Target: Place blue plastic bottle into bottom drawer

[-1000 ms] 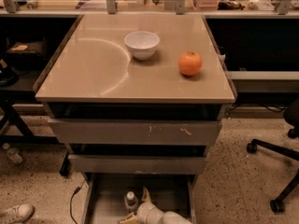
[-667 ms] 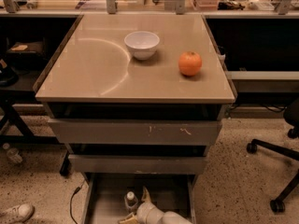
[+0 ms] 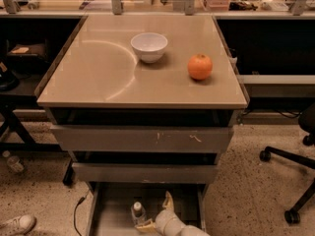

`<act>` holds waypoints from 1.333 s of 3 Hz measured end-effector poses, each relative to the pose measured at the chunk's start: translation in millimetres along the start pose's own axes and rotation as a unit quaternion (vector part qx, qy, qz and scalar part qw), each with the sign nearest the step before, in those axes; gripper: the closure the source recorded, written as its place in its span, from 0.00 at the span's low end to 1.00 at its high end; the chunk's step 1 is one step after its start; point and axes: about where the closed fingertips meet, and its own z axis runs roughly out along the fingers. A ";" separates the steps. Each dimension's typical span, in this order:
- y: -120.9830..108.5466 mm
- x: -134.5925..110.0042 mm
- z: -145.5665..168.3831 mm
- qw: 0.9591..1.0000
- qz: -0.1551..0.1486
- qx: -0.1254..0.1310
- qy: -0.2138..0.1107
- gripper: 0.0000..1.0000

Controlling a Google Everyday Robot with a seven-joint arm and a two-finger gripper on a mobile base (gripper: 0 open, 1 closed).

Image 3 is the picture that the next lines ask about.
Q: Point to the middle grey drawer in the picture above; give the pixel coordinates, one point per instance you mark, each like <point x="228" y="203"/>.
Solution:
<point x="146" y="173"/>

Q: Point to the black side table frame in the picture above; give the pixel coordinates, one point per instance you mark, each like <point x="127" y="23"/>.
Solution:
<point x="18" y="105"/>

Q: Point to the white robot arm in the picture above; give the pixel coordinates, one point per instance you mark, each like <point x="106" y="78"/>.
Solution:
<point x="189" y="230"/>

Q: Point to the white sneaker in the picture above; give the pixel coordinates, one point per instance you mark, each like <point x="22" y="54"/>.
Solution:
<point x="19" y="225"/>

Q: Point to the white ceramic bowl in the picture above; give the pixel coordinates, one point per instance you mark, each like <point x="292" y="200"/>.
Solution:
<point x="149" y="46"/>

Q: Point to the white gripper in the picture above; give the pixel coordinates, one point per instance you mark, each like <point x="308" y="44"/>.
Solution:
<point x="163" y="220"/>

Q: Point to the open bottom grey drawer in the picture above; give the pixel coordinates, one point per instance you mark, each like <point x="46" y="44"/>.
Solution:
<point x="111" y="209"/>

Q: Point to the grey drawer cabinet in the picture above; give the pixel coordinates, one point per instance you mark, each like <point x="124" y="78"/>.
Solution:
<point x="99" y="81"/>

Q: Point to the clear plastic water bottle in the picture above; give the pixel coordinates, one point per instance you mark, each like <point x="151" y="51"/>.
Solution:
<point x="138" y="212"/>

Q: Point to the small bottle on floor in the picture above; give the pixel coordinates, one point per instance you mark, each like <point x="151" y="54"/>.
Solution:
<point x="13" y="162"/>

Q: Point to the top grey drawer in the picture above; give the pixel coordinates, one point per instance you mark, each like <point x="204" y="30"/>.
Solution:
<point x="141" y="139"/>

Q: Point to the orange fruit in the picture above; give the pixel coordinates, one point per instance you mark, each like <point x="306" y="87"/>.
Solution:
<point x="200" y="67"/>

